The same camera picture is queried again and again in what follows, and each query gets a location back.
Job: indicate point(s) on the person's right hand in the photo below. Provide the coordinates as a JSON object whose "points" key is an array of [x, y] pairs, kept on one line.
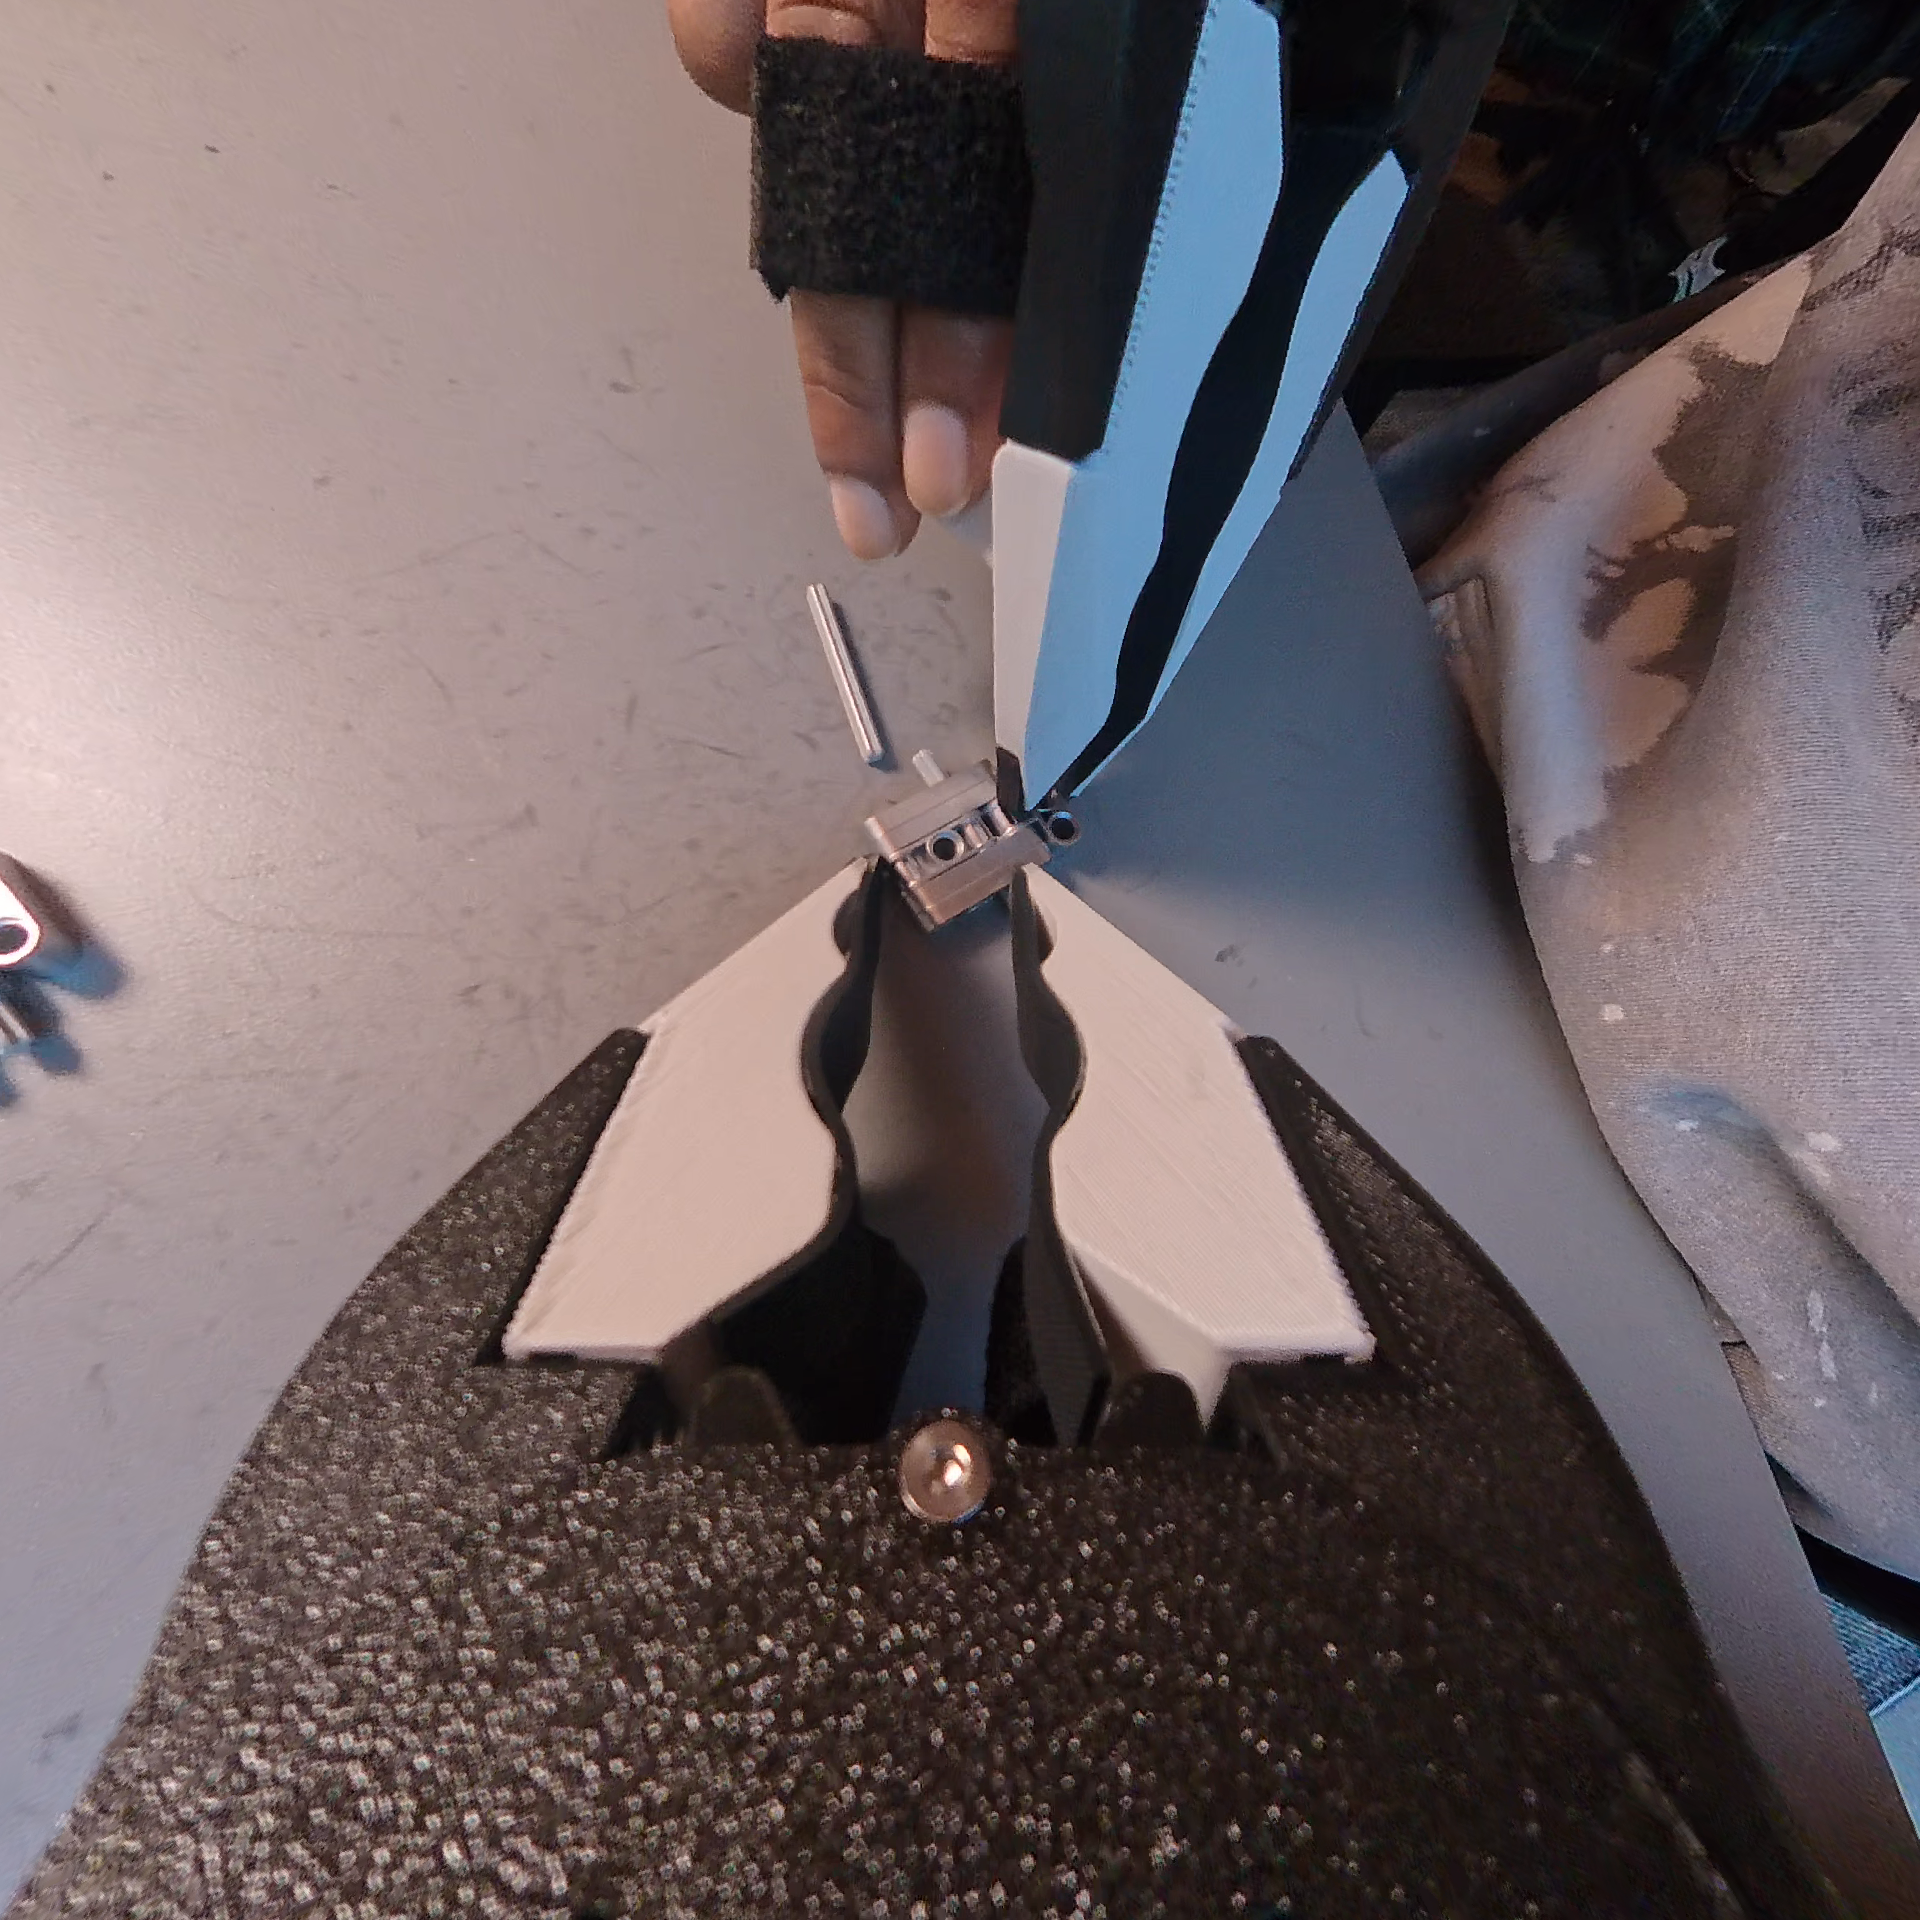
{"points": [[885, 421]]}

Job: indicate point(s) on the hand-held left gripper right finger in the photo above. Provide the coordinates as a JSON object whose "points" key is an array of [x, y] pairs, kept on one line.
{"points": [[1184, 1185]]}

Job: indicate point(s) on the chrome two-hole beam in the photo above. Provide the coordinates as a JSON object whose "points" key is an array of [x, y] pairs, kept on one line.
{"points": [[946, 851]]}

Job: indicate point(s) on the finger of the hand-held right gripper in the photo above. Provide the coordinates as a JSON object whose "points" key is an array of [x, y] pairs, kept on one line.
{"points": [[1184, 224], [1335, 300]]}

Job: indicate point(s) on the chrome beam assembly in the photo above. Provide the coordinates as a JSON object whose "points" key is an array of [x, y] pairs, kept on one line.
{"points": [[23, 945]]}

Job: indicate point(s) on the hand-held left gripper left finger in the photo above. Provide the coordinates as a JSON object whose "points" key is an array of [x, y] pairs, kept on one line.
{"points": [[706, 1185]]}

